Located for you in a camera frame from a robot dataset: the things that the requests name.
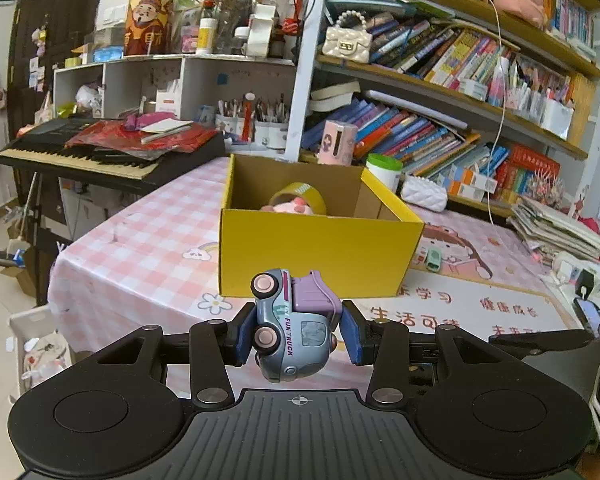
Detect white jar green lid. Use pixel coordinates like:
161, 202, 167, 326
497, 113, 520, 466
366, 154, 403, 196

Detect white red box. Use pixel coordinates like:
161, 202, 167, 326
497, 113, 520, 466
155, 87, 183, 121

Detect white storage bin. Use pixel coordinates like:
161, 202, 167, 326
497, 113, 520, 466
7, 305, 76, 406

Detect white envelope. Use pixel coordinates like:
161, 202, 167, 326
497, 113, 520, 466
140, 119, 193, 135

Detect black smartphone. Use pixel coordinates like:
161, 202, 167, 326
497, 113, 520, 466
572, 296, 600, 341

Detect white tape dispenser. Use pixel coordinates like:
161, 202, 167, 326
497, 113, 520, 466
245, 2, 277, 58

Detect yellow cardboard box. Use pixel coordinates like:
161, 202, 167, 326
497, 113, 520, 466
219, 154, 425, 298

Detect pink pig plush toy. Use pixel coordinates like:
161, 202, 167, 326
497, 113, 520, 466
260, 197, 316, 215

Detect row of leaning colourful books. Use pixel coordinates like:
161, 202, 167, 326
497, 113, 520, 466
367, 12, 511, 101

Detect cream quilted pearl handbag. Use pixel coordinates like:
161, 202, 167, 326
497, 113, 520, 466
322, 10, 371, 64

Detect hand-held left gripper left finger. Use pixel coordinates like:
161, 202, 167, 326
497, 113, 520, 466
82, 302, 258, 407

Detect white paper roll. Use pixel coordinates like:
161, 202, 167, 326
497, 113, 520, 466
365, 90, 468, 130

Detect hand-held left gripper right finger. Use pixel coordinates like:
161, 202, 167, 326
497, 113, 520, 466
340, 300, 511, 407

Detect yellow tape roll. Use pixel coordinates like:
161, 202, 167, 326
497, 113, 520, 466
271, 181, 327, 216

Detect row of thin upright books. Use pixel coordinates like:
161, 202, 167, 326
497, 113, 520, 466
380, 0, 598, 56

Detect red boxed book set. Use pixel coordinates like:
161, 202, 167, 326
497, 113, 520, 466
495, 145, 561, 201

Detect white bottle yellow label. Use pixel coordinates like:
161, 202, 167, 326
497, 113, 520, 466
196, 17, 218, 55

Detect white pen cup with brushes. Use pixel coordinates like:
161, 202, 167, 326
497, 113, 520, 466
215, 97, 253, 143
252, 95, 290, 150

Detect black electronic keyboard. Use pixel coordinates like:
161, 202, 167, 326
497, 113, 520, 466
0, 119, 227, 195

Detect blue packet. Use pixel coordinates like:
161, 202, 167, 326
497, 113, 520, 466
92, 46, 126, 63

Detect white shelf unit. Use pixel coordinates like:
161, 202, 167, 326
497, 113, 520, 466
53, 55, 298, 151

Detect bunch of colourful pens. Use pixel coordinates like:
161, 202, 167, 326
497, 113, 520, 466
487, 57, 576, 111

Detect black charger plug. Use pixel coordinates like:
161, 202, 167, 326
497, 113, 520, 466
575, 269, 596, 301

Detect pink patterned box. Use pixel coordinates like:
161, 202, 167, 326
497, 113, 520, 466
180, 25, 201, 53

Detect purple ribbon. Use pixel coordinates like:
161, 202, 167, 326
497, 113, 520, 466
125, 112, 173, 131

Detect white power strip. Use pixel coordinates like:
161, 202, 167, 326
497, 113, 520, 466
550, 252, 596, 286

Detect white charging cable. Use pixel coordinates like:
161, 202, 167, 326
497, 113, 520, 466
482, 0, 508, 226

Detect colourful toy flower bouquet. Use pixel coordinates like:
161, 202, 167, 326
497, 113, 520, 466
522, 167, 566, 201

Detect wooden bookshelf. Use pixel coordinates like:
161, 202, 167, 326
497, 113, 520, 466
282, 0, 600, 221

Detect brown cardboard box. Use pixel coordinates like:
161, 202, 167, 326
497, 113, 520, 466
0, 247, 36, 296

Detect row of stacked slanting books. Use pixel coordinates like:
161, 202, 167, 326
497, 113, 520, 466
302, 100, 511, 196

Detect white quilted pouch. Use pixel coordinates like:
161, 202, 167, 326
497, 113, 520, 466
400, 175, 449, 212

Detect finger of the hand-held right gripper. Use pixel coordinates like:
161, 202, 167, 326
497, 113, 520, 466
489, 329, 595, 359

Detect grey blue toy truck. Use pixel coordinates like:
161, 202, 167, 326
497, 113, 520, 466
250, 268, 342, 385

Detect red papers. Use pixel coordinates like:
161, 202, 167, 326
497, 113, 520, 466
65, 119, 220, 156

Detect pink cylindrical coin bank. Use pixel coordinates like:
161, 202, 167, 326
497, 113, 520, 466
316, 120, 358, 166

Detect white small box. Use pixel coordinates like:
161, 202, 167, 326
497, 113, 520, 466
457, 80, 488, 101

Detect white organizer box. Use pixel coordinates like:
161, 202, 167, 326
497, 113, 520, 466
540, 100, 573, 140

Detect white plastic bag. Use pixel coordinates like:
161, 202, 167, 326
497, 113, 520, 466
75, 84, 103, 116

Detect thick white-edged book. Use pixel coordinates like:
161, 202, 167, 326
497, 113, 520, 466
312, 80, 362, 101
307, 95, 353, 113

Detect black keyboard stand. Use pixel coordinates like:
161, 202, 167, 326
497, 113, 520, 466
27, 172, 71, 306

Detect stack of papers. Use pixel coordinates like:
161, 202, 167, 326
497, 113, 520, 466
507, 195, 600, 266

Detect pink checked tablecloth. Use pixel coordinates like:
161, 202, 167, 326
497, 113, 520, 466
47, 156, 600, 396

